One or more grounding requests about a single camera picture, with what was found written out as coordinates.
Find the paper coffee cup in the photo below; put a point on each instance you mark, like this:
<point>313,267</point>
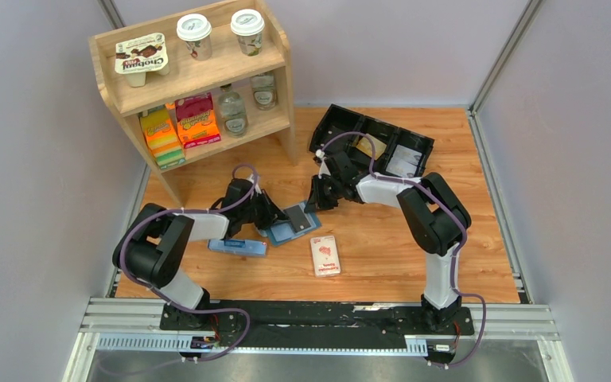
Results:
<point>248,26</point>
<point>195,31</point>

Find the black compartment tray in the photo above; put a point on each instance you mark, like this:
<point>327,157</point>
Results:
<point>340,130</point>

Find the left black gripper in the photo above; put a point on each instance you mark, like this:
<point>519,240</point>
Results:
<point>273,213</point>

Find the lower grey card in tray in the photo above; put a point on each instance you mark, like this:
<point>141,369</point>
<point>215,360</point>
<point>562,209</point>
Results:
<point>401,168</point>

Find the blue flat box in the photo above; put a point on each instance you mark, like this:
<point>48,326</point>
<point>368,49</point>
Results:
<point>247,248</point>

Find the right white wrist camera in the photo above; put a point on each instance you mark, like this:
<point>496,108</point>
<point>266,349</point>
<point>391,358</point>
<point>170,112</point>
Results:
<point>323,169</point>

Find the right clear glass bottle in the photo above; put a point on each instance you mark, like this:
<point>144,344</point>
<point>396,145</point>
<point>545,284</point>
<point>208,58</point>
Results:
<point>264,91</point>

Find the blue leather card holder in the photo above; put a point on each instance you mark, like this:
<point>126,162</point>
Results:
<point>279,234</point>

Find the wooden two-tier shelf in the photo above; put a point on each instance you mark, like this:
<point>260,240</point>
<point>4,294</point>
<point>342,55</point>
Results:
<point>188,77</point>

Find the clear glass bottle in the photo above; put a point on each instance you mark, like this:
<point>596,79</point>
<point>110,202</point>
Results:
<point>264,91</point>
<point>232,111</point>

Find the Chobani yogurt pack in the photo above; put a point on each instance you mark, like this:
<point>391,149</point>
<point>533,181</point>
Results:
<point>136,57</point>

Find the right paper coffee cup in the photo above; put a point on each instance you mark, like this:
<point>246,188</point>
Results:
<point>248,26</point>

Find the upper grey card in tray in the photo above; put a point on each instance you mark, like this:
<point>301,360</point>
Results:
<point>406,154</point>

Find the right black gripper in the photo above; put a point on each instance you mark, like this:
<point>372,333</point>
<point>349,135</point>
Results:
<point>316,200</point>

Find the aluminium frame rail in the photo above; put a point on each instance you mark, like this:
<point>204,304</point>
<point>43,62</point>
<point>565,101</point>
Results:
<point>143,339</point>

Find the left paper coffee cup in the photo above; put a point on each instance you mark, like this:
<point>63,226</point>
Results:
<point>195,31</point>

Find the red orange Scrub Mommy box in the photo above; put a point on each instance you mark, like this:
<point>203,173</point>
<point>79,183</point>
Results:
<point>196,121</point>

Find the left clear glass bottle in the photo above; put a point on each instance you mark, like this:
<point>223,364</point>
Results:
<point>232,111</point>

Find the multicolour sponge stack pack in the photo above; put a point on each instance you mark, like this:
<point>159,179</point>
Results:
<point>161,137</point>

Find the grey card in tray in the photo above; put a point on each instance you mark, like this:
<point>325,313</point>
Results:
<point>401,168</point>
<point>406,154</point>

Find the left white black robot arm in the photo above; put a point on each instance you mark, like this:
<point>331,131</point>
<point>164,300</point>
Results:
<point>151,251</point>

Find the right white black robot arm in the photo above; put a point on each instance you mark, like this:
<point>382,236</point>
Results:
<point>438,221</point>

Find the white pink sponge packet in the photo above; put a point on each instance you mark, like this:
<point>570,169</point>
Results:
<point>325,256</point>

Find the gold card in tray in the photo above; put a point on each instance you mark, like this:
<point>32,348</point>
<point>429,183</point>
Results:
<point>371,146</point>

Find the dark grey card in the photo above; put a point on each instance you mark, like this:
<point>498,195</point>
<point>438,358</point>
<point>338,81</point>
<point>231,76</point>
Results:
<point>297,218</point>

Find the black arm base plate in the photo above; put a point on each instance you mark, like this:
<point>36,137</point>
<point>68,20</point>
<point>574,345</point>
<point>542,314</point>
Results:
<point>314,325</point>

